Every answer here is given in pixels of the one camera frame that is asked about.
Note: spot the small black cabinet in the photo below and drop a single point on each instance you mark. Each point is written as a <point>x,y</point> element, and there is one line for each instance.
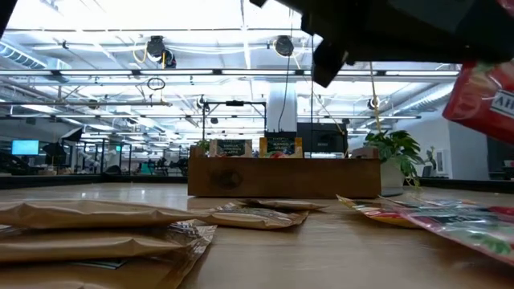
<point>281,134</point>

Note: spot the large black cabinet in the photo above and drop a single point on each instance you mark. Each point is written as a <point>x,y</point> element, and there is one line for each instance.
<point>325,138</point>

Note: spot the white building column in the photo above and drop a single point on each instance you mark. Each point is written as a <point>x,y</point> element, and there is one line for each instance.
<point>282,108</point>

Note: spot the framed wall picture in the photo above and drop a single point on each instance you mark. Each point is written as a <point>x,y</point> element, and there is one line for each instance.
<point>439,160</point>

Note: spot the green potted plant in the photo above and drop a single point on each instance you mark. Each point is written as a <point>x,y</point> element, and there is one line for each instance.
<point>397,148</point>

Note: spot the long ceiling light bar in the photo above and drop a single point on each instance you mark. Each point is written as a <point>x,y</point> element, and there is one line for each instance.
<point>180,72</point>

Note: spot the blue lit computer monitor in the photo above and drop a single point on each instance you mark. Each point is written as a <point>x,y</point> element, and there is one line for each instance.
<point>25,147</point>

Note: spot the distant green office plant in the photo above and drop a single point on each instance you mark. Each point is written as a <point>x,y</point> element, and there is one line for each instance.
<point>204,142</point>

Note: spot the wooden tea organizer box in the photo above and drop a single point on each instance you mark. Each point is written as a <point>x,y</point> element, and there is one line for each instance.
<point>301,176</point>

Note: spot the dark wall screen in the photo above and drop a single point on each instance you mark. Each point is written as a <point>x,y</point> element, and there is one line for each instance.
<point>502,160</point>

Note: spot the black gantry frame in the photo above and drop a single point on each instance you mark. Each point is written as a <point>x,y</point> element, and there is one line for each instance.
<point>235,103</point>

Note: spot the yellow mango tea packet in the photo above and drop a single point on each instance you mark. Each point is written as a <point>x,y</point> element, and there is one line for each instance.
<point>281,145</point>
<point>377,216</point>

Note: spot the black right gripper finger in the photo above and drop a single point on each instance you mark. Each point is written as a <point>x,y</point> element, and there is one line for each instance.
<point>486,44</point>

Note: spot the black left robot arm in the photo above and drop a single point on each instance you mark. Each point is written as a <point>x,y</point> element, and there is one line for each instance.
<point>5,12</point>

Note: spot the grey ceiling pipe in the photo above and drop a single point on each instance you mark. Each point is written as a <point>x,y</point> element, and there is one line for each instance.
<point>80,103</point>

